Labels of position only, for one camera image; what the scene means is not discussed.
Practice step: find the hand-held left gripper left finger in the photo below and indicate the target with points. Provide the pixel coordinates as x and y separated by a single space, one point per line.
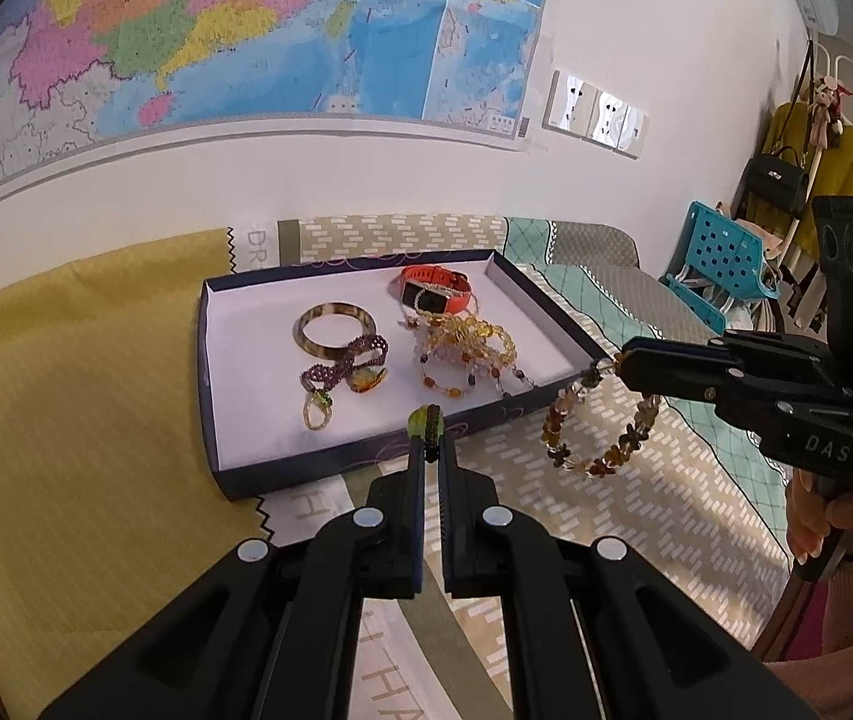
415 525

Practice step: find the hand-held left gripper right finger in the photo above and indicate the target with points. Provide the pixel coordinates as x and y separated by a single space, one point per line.
447 525

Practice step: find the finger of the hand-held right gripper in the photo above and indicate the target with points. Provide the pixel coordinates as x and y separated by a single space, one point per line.
670 371

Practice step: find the dark blue shallow cardboard box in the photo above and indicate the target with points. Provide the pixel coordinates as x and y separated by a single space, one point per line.
261 390

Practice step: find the person's right forearm pink sleeve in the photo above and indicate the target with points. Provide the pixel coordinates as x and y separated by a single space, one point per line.
846 645

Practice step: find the person's right hand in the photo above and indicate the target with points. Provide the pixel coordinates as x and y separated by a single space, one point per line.
809 510

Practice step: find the blue plastic perforated stool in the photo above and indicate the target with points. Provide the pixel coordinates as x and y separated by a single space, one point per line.
723 247

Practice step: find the patterned patchwork bed sheet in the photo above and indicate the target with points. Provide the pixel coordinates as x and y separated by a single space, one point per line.
681 510

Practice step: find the brown translucent bangle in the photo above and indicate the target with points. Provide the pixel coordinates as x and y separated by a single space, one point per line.
305 341

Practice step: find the black handbag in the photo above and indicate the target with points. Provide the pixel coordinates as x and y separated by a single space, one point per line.
775 184

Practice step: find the yellow hanging coat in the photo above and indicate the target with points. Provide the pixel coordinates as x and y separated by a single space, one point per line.
850 165

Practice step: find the small pink plush doll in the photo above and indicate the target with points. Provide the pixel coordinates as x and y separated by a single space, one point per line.
825 112

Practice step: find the yellow blanket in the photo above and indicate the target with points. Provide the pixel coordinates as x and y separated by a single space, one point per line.
74 427

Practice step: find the white wall socket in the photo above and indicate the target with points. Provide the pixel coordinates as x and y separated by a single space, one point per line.
610 120
635 135
567 103

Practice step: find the colourful wall map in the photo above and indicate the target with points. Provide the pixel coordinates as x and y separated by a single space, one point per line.
246 30

